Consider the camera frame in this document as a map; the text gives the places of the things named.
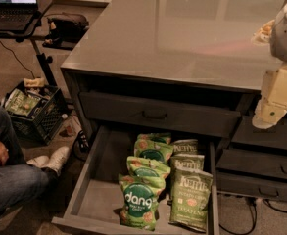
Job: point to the green Kettle jalapeno bag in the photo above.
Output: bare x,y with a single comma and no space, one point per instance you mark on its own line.
190,193

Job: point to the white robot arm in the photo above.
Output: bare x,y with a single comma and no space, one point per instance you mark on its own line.
272,106

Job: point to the green chip bag in crate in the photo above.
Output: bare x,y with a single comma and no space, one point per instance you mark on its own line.
20,104

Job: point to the tan snack bag in crate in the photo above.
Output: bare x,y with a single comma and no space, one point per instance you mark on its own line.
34,83

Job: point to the closed grey top drawer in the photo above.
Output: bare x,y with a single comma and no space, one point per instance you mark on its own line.
159,114

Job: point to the open grey middle drawer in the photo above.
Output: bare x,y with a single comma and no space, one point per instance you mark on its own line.
96,202

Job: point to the dark bag on floor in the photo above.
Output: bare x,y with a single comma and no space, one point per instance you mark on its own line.
65,30

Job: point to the green dang chip bag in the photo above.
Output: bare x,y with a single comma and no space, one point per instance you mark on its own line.
146,167
140,195
156,137
153,150

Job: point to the front green Dang chip bag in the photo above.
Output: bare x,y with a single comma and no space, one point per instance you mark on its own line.
140,195

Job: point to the back green Dang chip bag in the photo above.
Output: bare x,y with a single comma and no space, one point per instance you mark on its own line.
156,137

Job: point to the back green Kettle chip bag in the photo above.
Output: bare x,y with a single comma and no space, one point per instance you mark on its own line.
186,146

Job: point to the green kettle chip bag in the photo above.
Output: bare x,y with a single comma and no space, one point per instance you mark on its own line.
186,146
187,162

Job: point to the grey cabinet with counter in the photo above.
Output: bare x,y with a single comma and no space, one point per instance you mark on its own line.
210,53

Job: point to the middle green Kettle chip bag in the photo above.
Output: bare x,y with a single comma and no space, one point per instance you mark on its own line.
187,162

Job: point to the right grey drawer stack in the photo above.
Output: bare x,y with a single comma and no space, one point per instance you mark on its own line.
255,162

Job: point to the person's leg in jeans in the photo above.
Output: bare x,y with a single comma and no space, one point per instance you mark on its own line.
19,182

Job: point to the white sneaker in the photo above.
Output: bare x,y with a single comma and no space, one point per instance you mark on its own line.
58,159
39,162

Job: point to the black plastic crate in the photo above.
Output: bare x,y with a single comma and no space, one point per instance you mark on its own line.
45,120

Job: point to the black power strip on floor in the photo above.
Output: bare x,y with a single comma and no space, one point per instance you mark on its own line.
80,147

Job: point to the black laptop stand table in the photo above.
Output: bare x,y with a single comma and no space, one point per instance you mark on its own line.
29,34

